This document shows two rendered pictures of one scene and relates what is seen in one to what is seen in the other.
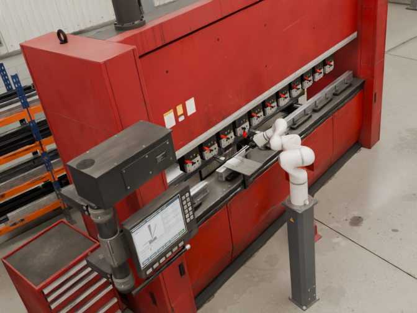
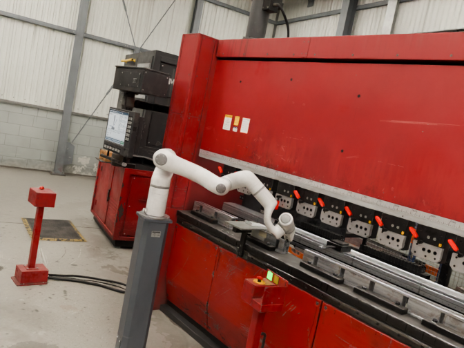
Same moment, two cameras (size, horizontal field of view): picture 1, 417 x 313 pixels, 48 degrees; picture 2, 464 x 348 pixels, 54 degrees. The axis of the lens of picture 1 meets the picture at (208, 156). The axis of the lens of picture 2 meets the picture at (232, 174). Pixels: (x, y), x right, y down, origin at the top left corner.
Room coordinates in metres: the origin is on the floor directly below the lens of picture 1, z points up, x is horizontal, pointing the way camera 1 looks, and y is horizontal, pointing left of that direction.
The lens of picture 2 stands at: (3.08, -3.31, 1.63)
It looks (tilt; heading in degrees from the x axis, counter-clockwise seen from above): 6 degrees down; 92
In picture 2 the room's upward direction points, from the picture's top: 11 degrees clockwise
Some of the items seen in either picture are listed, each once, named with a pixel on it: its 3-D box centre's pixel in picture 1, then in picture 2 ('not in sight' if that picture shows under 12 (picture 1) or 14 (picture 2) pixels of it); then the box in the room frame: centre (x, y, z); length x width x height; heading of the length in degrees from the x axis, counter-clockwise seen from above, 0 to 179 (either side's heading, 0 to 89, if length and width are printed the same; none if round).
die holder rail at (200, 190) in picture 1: (184, 202); (214, 214); (2.86, 0.24, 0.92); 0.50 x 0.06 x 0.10; 133
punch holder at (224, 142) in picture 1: (223, 134); (267, 188); (3.22, -0.14, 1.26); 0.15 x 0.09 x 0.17; 133
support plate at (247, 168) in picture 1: (242, 165); (247, 225); (3.13, -0.26, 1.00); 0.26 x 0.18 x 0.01; 43
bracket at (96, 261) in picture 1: (124, 250); (144, 162); (2.14, 0.60, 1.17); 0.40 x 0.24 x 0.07; 133
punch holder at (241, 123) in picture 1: (238, 123); (288, 195); (3.35, -0.29, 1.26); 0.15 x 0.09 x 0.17; 133
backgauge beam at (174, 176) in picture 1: (231, 136); (332, 251); (3.73, -0.24, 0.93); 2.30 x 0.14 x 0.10; 133
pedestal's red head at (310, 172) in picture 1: (299, 169); (264, 289); (3.29, -0.76, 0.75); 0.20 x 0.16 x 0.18; 126
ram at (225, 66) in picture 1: (268, 47); (364, 134); (3.68, -0.63, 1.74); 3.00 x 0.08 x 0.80; 133
